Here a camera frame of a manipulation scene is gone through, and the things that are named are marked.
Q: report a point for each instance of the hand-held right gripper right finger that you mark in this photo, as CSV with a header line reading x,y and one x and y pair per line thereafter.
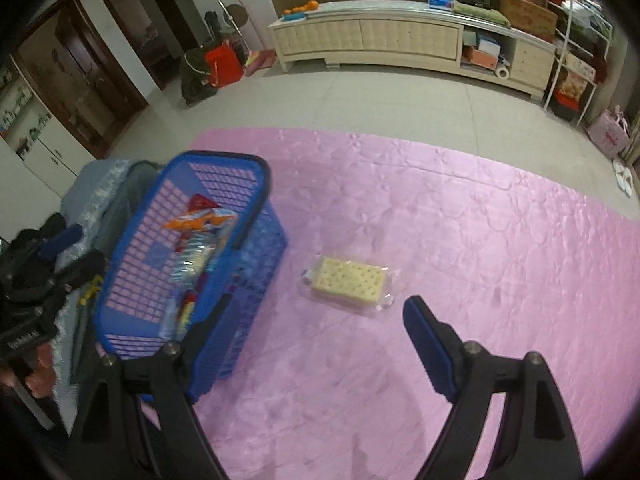
x,y
430,347

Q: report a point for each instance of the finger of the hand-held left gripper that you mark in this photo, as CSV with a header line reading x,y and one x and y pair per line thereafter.
x,y
62,240
85,267

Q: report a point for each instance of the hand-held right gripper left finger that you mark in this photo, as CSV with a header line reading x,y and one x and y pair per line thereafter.
x,y
200,340

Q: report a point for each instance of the light blue snack packet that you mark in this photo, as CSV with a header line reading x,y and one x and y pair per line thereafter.
x,y
192,257

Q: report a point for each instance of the clear cracker packet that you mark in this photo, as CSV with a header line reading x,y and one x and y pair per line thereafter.
x,y
350,277

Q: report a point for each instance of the orange cookie packet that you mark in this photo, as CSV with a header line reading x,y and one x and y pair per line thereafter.
x,y
197,220

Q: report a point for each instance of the dark red snack packet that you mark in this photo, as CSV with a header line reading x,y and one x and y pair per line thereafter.
x,y
202,202

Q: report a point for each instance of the blue plastic basket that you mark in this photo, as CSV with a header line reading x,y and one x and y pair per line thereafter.
x,y
263,185

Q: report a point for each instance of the person's left hand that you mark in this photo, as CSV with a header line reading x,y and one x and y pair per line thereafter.
x,y
37,375

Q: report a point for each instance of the dark cloth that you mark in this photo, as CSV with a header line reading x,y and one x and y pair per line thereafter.
x,y
50,222

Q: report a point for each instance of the chair with embroidered grey cover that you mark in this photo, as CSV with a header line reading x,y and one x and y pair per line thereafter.
x,y
95,185

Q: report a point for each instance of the white cabinet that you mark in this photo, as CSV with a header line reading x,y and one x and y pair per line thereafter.
x,y
40,160

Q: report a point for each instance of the pink quilted blanket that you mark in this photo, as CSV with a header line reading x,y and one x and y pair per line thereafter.
x,y
400,200

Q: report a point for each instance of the dark wooden door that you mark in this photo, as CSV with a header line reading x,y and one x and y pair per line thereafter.
x,y
145,20
80,70

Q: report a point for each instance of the black bag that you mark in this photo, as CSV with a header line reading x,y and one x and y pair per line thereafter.
x,y
195,80

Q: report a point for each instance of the red bag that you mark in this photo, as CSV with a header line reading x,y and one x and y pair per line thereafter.
x,y
224,65

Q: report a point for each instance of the white slippers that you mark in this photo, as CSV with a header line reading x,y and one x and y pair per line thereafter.
x,y
624,180

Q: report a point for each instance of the pink broom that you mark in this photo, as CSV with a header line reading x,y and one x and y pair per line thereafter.
x,y
260,62

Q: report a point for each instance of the pink bag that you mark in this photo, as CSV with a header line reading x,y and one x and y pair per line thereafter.
x,y
607,132

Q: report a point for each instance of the white paper roll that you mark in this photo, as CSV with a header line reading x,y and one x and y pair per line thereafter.
x,y
502,71

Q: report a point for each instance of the orange box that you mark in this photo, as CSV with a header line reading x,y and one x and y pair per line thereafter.
x,y
480,57

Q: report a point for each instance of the small blue box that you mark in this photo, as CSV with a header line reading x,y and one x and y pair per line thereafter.
x,y
487,41

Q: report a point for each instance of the cream TV cabinet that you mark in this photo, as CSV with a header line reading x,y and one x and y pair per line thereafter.
x,y
400,35

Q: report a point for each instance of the blue plate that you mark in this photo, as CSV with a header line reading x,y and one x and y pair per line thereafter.
x,y
294,16

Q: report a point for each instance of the white shelf rack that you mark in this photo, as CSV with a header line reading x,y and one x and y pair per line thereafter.
x,y
580,50

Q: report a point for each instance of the green cushion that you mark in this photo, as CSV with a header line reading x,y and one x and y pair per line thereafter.
x,y
480,14

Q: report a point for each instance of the pile of oranges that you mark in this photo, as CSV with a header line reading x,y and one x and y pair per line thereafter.
x,y
310,6

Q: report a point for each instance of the cardboard box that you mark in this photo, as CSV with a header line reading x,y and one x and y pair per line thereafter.
x,y
530,17

